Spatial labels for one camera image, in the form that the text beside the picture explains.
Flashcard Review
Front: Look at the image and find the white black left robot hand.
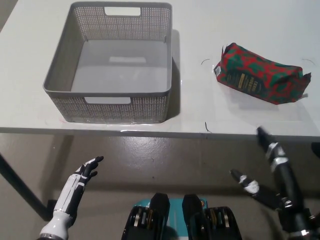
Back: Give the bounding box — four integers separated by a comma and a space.
53, 155, 105, 221

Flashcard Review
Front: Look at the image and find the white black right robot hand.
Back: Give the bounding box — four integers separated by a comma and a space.
229, 126, 314, 227

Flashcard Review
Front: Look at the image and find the red green coffee bean bag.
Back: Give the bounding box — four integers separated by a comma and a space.
213, 42, 312, 106

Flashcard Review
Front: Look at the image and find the black table foot plate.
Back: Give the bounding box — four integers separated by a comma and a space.
46, 198, 62, 209

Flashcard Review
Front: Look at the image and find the black teal robot body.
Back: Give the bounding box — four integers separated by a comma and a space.
121, 191, 243, 240

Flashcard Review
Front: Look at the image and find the grey perforated plastic basket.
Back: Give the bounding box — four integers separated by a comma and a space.
42, 1, 173, 124

